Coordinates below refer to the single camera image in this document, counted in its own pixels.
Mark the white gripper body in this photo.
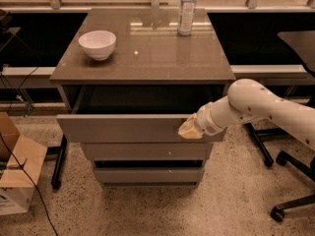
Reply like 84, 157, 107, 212
194, 102, 223, 137

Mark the yellow foam-padded gripper finger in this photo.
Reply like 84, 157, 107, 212
178, 113, 203, 140

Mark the grey top drawer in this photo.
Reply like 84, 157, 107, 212
57, 85, 223, 144

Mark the grey drawer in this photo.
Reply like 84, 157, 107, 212
81, 143, 213, 160
57, 85, 223, 144
94, 168, 205, 184

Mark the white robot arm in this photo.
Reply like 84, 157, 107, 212
178, 79, 315, 149

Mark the grey bottom drawer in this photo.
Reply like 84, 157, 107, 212
94, 168, 205, 184

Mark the grey drawer cabinet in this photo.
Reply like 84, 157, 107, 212
50, 8, 235, 109

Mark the grey middle drawer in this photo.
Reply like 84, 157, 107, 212
81, 143, 213, 160

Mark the black table leg stand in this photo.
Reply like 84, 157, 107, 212
245, 123, 274, 167

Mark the black office chair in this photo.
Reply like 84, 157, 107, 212
270, 30, 315, 222

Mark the clear plastic water bottle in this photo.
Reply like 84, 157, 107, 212
177, 0, 197, 35

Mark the white ceramic bowl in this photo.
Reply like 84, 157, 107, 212
79, 30, 116, 61

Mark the black left stand leg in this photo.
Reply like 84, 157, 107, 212
51, 136, 67, 190

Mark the brown cardboard box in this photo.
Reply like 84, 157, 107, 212
0, 112, 47, 215

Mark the black floor cable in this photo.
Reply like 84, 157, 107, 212
0, 66, 59, 236

